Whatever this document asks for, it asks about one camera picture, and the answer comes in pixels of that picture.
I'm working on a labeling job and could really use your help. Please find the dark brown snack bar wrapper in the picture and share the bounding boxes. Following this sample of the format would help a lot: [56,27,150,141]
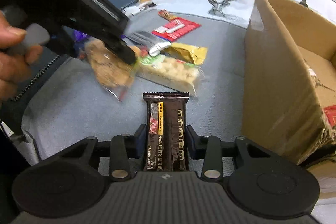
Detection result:
[143,92,190,172]

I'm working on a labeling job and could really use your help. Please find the clear bag of cookies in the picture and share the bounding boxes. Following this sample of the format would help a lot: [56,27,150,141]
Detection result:
[84,39,139,101]

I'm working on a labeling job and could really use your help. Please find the clear green sachima packet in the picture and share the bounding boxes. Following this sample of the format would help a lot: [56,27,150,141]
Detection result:
[138,54,204,96]

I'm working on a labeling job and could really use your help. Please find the silver snack bar wrapper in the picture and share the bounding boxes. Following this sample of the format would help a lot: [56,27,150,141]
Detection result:
[125,31,171,57]

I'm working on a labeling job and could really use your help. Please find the person's left hand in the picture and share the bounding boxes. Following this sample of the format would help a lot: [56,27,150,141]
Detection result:
[1,15,43,101]

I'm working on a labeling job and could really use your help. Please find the purple snack packet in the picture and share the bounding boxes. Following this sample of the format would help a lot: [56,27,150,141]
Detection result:
[73,30,91,48]

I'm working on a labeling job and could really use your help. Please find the yellow snack bar wrapper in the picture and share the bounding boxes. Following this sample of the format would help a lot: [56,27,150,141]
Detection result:
[163,42,208,66]

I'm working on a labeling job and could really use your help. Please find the brown cardboard box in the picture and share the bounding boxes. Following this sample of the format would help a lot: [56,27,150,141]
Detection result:
[242,0,335,164]

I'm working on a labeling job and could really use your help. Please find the red flat snack packet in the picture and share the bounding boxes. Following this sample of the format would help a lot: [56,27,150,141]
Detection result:
[151,18,202,42]

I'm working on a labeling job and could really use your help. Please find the small red snack packet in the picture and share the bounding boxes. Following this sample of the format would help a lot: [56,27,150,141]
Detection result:
[323,105,336,127]

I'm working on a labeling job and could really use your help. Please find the small brown orange candy bar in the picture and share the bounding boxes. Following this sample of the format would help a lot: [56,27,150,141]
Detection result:
[158,10,178,22]

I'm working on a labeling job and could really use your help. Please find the grey deer print sofa cover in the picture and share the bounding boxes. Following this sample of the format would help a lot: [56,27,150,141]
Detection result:
[15,0,336,224]

